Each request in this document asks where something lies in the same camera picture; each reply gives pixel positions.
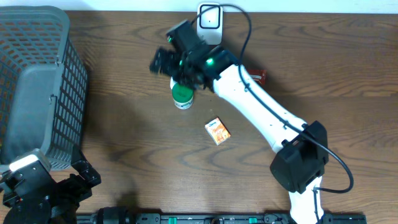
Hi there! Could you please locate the green lid jar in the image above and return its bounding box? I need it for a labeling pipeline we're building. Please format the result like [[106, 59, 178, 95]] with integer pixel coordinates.
[[172, 83, 194, 110]]

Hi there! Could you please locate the orange snack packet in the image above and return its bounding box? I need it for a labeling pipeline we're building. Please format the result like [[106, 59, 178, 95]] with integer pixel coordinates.
[[247, 69, 267, 85]]

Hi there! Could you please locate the orange Kleenex tissue pack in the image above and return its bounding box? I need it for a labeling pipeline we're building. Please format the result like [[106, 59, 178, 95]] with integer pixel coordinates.
[[205, 117, 231, 146]]

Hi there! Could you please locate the white Panadol medicine box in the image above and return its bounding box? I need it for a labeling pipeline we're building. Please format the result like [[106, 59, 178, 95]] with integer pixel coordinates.
[[170, 77, 177, 90]]

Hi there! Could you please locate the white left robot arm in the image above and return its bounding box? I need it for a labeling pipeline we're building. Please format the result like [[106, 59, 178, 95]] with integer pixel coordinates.
[[1, 149, 101, 223]]

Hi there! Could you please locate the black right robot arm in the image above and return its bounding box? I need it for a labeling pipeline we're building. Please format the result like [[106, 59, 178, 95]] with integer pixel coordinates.
[[149, 47, 354, 223]]

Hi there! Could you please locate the white barcode scanner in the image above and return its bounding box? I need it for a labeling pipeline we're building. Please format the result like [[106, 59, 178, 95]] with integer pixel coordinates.
[[197, 2, 223, 45]]

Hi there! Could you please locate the grey plastic basket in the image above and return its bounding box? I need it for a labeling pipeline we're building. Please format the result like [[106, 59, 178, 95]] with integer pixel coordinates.
[[1, 6, 88, 170]]

